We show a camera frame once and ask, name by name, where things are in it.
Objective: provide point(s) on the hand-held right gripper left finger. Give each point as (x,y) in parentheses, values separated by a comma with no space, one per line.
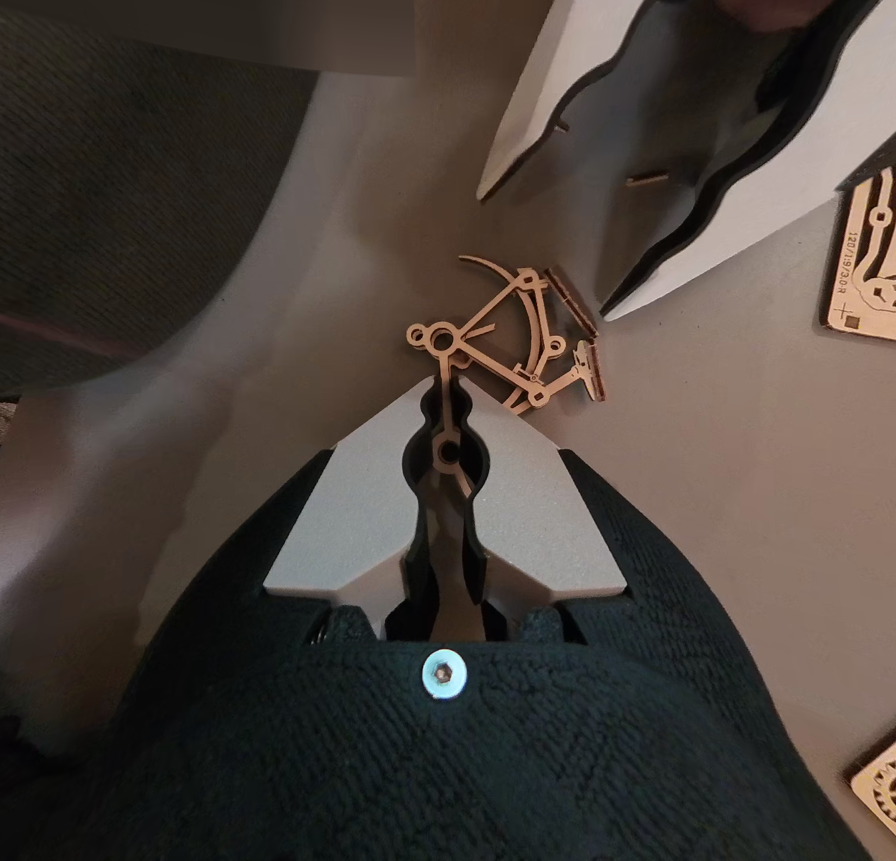
(329,525)

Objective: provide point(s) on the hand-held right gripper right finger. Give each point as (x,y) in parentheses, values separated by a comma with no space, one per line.
(546,525)

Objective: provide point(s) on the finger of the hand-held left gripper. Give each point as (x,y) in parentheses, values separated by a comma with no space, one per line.
(560,48)
(819,139)

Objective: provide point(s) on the small wooden stick part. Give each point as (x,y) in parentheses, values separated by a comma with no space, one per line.
(647,179)

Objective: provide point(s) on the wooden model frame assembly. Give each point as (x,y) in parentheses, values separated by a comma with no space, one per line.
(442,341)

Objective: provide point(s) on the wooden parts sheet with cutouts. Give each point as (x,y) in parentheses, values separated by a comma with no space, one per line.
(864,294)

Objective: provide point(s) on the wooden parts sheet with gear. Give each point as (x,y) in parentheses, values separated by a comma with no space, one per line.
(878,780)

